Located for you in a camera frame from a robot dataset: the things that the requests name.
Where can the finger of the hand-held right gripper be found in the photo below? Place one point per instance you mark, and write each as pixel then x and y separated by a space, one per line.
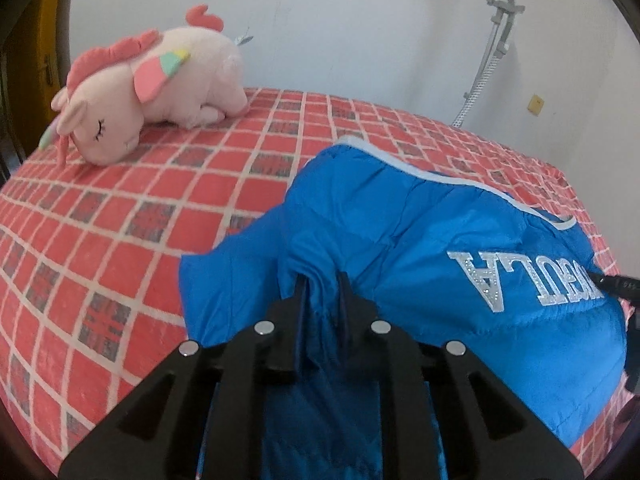
pixel 617 284

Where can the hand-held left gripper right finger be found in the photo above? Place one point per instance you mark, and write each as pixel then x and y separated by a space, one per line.
pixel 348 310

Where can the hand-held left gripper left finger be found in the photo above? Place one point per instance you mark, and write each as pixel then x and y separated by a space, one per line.
pixel 295 320

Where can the blue puffer jacket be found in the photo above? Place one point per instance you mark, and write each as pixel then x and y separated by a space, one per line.
pixel 450 270

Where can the red checked bed blanket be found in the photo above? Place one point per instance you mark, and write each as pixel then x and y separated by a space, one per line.
pixel 125 240

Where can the pink unicorn plush toy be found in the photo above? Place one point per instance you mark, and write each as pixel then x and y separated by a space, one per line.
pixel 150 90

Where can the wooden door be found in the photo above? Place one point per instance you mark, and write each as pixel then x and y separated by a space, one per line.
pixel 42 35

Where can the yellowed wall socket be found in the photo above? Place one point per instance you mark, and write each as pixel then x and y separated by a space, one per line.
pixel 536 103

